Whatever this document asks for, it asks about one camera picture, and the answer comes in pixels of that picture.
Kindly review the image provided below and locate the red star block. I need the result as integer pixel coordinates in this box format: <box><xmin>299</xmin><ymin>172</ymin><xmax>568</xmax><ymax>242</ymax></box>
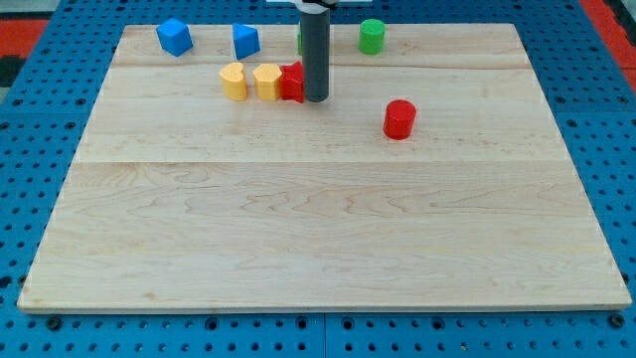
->
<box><xmin>279</xmin><ymin>62</ymin><xmax>304</xmax><ymax>103</ymax></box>

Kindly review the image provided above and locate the red cylinder block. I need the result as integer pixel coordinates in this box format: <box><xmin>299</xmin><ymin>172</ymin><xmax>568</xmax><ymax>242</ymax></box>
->
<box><xmin>383</xmin><ymin>99</ymin><xmax>416</xmax><ymax>140</ymax></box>

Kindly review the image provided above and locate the wooden board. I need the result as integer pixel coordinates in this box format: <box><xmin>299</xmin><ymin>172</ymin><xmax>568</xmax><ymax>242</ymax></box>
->
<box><xmin>18</xmin><ymin>24</ymin><xmax>632</xmax><ymax>314</ymax></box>

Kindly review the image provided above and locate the yellow hexagon block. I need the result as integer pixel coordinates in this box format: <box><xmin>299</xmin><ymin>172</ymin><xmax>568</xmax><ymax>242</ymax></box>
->
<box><xmin>252</xmin><ymin>64</ymin><xmax>282</xmax><ymax>101</ymax></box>

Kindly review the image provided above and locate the yellow heart block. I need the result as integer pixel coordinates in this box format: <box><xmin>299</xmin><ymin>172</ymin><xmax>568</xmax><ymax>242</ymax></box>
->
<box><xmin>219</xmin><ymin>62</ymin><xmax>247</xmax><ymax>101</ymax></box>

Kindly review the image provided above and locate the green block behind rod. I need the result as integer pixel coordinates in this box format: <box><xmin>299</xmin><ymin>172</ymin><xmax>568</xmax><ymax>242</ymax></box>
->
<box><xmin>296</xmin><ymin>24</ymin><xmax>302</xmax><ymax>56</ymax></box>

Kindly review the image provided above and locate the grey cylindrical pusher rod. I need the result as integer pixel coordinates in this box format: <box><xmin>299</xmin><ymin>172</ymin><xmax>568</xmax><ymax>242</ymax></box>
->
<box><xmin>297</xmin><ymin>2</ymin><xmax>330</xmax><ymax>102</ymax></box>

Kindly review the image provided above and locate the green cylinder block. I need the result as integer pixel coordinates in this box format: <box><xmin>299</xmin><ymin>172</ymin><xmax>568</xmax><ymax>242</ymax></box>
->
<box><xmin>358</xmin><ymin>19</ymin><xmax>386</xmax><ymax>55</ymax></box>

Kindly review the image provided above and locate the blue triangle block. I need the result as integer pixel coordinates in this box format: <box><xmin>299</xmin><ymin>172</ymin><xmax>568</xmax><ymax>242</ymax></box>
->
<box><xmin>233</xmin><ymin>23</ymin><xmax>260</xmax><ymax>60</ymax></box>

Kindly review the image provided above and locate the blue cube block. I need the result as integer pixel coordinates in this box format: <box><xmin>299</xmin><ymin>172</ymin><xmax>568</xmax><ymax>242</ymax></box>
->
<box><xmin>156</xmin><ymin>18</ymin><xmax>193</xmax><ymax>57</ymax></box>

